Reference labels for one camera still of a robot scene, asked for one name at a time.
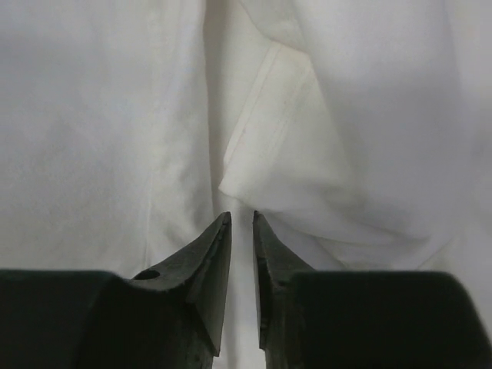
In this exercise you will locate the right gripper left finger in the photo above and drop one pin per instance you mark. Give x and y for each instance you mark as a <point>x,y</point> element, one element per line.
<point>168,316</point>

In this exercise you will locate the white t-shirt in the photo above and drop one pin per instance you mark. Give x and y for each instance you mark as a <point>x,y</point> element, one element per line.
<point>360,129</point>

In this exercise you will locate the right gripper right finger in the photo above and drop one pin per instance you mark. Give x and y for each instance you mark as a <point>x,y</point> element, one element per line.
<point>369,319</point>

